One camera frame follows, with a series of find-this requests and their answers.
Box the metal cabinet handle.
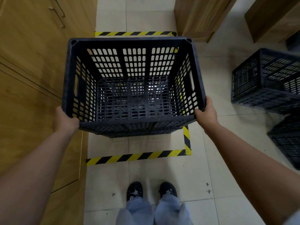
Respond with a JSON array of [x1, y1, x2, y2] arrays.
[[48, 6, 66, 29], [53, 0, 66, 18]]

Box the black perforated plastic crate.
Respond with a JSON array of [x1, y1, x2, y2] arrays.
[[61, 36, 207, 139], [231, 48, 300, 115], [267, 110, 300, 171]]

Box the light blue jeans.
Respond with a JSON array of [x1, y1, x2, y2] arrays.
[[116, 194, 194, 225]]

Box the person's right hand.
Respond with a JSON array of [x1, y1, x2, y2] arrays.
[[194, 96, 220, 135]]

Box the person's right black shoe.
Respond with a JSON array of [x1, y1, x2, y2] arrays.
[[159, 181, 178, 200]]

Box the person's left hand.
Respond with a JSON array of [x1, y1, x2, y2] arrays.
[[53, 106, 80, 134]]

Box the yellow black hazard tape strip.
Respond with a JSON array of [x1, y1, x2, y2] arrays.
[[86, 149, 188, 166], [182, 125, 192, 156], [95, 31, 177, 37]]

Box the person's left forearm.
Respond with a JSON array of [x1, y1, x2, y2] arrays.
[[0, 127, 81, 225]]

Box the person's black shoe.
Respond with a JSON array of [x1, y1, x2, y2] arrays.
[[159, 181, 178, 200], [126, 181, 144, 202]]

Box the person's left black shoe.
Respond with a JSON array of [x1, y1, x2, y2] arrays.
[[126, 181, 144, 202]]

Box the large wooden cabinet with handles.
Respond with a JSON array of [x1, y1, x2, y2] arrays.
[[0, 0, 99, 225]]

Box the person's right forearm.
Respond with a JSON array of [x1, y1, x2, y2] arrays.
[[202, 124, 300, 225]]

